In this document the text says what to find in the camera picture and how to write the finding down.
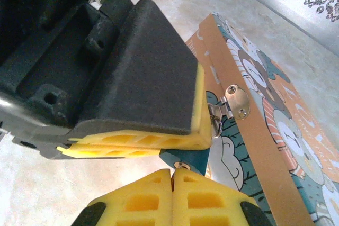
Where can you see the orange cartoon print box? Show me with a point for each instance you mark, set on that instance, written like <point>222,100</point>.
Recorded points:
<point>265,130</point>

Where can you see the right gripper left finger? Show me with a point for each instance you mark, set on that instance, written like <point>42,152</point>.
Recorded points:
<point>143,199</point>

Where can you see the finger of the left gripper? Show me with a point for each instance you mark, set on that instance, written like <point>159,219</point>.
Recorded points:
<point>148,77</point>
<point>106,152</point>

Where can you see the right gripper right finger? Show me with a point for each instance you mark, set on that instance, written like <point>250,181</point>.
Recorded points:
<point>206,202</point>

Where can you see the small teal padlock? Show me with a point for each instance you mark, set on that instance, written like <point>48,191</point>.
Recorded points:
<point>190,157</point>

